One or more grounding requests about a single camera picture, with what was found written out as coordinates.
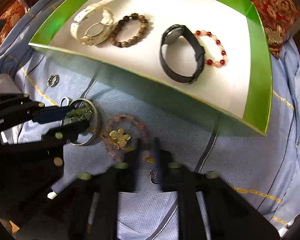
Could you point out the black wristwatch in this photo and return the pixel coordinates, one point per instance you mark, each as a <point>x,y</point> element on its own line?
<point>181,55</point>

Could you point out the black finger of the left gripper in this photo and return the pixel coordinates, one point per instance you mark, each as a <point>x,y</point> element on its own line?
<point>66,133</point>

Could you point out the white wristwatch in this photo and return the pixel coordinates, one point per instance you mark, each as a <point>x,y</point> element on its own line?
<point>93,24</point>

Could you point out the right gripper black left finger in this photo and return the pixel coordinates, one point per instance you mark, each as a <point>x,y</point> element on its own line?
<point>129,174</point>

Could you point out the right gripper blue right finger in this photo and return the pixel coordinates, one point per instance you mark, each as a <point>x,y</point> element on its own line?
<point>168,170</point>

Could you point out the gold flower brooch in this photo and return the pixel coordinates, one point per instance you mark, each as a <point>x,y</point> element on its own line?
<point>119,138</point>

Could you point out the green cardboard box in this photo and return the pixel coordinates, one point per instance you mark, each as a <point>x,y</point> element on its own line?
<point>235,97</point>

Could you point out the light blue cloth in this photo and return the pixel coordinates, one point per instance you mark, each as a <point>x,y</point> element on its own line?
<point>265,169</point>

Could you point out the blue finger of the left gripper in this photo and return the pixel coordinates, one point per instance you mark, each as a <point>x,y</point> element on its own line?
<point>51,114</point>

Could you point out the silver bangle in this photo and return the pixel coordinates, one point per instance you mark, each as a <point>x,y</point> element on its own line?
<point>84,110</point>

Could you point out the red gold patterned cushion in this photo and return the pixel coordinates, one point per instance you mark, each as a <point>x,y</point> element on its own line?
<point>278,17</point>

